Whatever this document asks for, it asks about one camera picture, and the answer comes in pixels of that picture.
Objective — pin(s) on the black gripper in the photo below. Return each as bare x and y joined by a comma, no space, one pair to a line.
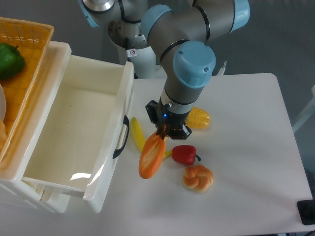
169,124

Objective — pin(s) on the long orange bread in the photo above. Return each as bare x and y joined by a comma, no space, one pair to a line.
148,168

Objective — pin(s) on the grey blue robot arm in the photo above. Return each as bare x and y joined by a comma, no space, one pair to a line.
179,42

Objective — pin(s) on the knotted bread roll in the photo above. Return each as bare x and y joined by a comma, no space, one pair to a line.
197,178

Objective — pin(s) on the upper white drawer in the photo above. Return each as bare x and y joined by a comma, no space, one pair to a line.
83,129

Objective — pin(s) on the white drawer cabinet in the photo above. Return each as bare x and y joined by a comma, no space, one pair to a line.
20,183

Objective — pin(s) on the yellow banana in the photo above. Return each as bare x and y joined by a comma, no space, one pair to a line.
140,141

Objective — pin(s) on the red bell pepper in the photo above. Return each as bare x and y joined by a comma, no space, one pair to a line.
185,154

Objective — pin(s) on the yellow bell pepper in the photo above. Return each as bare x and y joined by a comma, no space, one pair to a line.
198,118

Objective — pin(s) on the black device at edge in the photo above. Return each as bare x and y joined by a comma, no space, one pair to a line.
306,209

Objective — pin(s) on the orange woven basket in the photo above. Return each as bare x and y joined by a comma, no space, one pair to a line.
32,40

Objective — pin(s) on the white plate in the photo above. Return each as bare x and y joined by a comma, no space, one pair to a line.
2,104

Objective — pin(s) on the green bell pepper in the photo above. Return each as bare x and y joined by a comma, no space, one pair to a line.
11,61

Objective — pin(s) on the black drawer handle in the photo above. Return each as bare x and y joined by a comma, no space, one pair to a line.
123,138

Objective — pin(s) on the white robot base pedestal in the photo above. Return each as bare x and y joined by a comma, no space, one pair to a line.
140,56

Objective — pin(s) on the white chair frame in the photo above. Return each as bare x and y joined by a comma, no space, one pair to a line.
305,113

